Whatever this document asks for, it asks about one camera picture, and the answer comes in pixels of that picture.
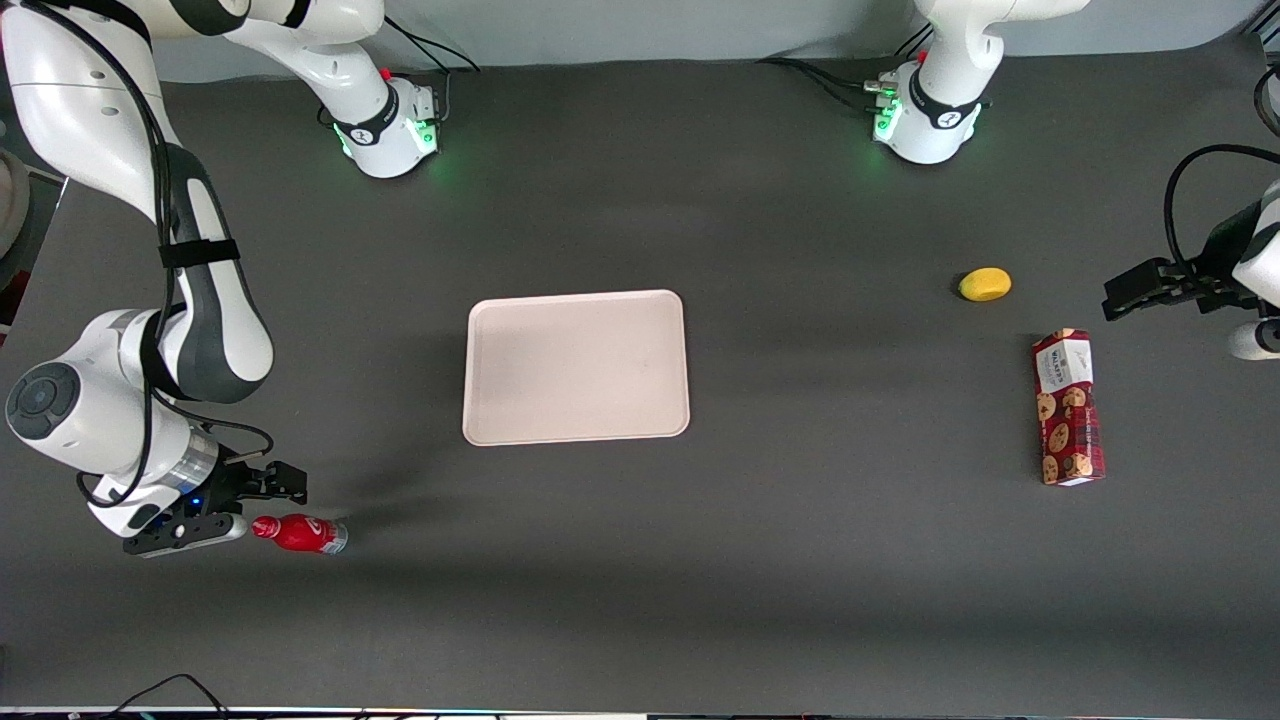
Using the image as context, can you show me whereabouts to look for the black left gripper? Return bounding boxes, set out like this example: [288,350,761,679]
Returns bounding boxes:
[1102,255,1238,322]

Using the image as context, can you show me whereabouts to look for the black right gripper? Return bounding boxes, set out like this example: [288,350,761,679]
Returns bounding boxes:
[213,458,309,509]

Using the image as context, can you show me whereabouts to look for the red coke bottle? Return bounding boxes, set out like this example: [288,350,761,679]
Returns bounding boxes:
[250,513,349,556]

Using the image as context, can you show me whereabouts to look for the white rectangular tray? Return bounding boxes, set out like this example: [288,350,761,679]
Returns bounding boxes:
[462,289,692,447]

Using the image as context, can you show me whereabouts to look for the red cookie box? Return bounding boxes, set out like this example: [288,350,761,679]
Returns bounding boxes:
[1031,328,1107,487]

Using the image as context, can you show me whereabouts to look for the yellow lemon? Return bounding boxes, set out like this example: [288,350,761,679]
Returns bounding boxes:
[958,267,1013,303]

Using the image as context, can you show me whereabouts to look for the dark equipment beside table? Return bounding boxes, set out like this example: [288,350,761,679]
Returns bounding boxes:
[0,150,69,346]

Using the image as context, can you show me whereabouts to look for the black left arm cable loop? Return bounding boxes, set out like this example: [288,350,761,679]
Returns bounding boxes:
[1163,144,1280,286]

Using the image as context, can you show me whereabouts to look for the black cable at table edge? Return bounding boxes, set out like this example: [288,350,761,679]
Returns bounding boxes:
[100,673,231,720]

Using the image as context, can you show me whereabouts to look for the black cable beside table corner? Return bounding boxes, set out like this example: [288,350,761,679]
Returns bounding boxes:
[1254,65,1280,141]

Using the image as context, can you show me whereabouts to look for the black velcro strap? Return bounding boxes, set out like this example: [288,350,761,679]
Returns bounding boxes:
[158,238,242,271]

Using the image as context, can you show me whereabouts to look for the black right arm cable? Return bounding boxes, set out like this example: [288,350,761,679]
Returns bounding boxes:
[20,0,276,511]

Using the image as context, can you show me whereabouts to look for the black left base cables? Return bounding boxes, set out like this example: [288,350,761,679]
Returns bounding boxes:
[758,55,901,113]

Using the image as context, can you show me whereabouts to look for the black right base cable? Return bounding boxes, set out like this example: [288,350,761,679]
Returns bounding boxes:
[383,15,483,126]

